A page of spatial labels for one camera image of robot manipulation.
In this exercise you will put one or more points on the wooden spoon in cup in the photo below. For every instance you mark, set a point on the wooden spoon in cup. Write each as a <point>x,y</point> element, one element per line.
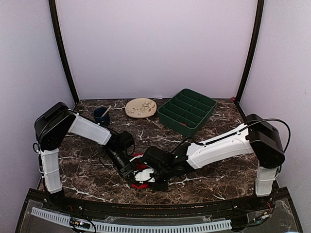
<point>107,110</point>

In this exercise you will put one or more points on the black frame post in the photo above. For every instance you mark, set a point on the black frame post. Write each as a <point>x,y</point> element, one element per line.
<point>61,50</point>
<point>251,51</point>

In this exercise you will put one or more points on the red Santa sock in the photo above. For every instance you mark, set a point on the red Santa sock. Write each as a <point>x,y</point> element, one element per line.
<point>138,166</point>

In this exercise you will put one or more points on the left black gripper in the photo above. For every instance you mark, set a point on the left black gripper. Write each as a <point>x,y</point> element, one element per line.
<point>126,174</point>

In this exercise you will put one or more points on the white slotted cable duct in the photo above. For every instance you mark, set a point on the white slotted cable duct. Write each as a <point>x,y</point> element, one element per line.
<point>103,227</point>

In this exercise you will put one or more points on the dark blue cup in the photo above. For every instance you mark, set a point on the dark blue cup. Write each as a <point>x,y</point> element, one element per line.
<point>104,121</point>

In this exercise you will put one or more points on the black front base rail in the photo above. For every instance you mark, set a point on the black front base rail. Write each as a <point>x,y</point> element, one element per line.
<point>223,208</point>

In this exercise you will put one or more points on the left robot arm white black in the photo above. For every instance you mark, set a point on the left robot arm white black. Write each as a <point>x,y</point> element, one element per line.
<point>52,127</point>

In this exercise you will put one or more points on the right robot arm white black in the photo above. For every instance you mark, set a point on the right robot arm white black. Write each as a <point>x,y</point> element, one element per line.
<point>256,136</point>

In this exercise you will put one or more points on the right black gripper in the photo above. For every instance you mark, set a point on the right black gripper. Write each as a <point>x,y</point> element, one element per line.
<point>163,186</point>

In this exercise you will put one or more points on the black left frame post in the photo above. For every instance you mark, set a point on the black left frame post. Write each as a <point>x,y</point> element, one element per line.
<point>61,50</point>

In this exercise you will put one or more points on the green divided plastic organizer tray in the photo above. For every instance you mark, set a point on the green divided plastic organizer tray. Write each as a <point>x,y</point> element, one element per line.
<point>189,107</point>

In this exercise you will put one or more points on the beige bird pattern plate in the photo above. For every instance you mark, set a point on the beige bird pattern plate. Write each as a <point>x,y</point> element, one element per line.
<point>141,108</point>

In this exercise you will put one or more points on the black right frame post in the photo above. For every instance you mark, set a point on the black right frame post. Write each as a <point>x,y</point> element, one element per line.
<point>251,51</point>

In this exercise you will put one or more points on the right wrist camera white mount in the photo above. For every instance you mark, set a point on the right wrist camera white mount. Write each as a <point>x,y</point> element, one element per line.
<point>146,175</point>

